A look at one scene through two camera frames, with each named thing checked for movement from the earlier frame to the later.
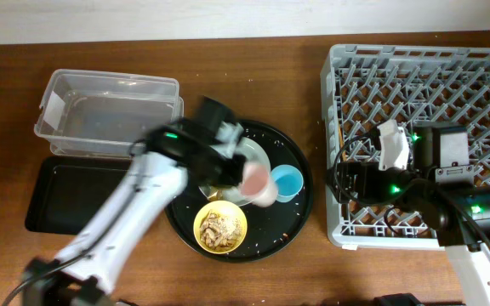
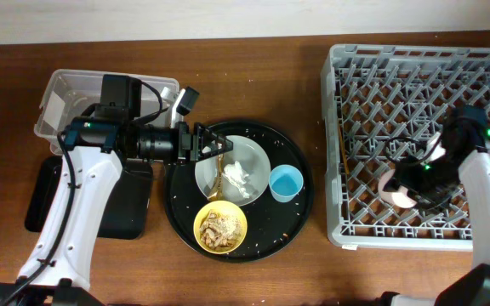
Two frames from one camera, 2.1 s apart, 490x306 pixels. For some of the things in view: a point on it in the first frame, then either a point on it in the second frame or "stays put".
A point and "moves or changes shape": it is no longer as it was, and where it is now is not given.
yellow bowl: x=220 y=227 stays put
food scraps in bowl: x=219 y=232 stays put
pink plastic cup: x=257 y=186 moves or changes shape
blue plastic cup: x=288 y=181 stays put
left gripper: x=239 y=165 to x=185 y=142
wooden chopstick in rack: x=342 y=143 stays put
